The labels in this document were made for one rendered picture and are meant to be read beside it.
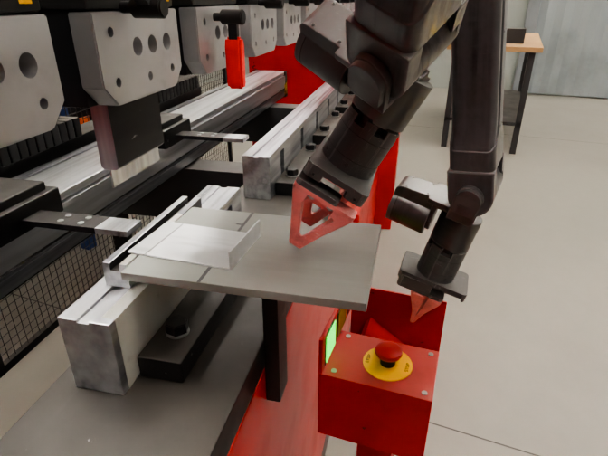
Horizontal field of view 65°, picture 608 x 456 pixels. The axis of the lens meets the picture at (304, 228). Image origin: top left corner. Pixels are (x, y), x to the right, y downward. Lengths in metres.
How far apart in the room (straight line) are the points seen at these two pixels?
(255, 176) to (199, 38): 0.44
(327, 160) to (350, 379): 0.35
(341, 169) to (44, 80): 0.25
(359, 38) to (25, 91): 0.24
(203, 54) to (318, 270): 0.31
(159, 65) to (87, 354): 0.31
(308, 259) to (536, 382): 1.56
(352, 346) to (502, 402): 1.18
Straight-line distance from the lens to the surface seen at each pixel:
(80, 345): 0.56
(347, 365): 0.72
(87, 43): 0.46
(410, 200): 0.69
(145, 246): 0.58
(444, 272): 0.72
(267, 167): 0.99
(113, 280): 0.58
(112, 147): 0.53
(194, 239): 0.58
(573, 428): 1.89
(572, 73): 7.81
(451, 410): 1.80
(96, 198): 0.91
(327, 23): 0.45
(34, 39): 0.40
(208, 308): 0.63
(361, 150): 0.45
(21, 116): 0.38
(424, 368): 0.74
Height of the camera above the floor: 1.26
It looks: 26 degrees down
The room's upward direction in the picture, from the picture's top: straight up
